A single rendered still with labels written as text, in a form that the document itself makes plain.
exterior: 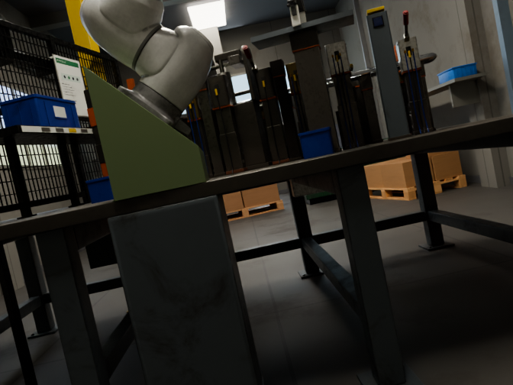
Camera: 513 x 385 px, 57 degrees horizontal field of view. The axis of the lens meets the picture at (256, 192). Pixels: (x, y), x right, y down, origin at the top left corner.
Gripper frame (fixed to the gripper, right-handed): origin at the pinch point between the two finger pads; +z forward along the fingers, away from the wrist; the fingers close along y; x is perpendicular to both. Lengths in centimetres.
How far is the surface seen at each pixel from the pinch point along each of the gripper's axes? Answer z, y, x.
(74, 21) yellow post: -51, 62, 144
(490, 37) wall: -22, 335, -106
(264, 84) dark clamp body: 17.3, 7.6, 19.6
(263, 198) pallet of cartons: 109, 455, 191
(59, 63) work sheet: -19, 24, 128
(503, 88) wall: 27, 328, -110
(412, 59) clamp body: 19.7, 18.6, -35.8
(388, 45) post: 15.1, 1.7, -28.7
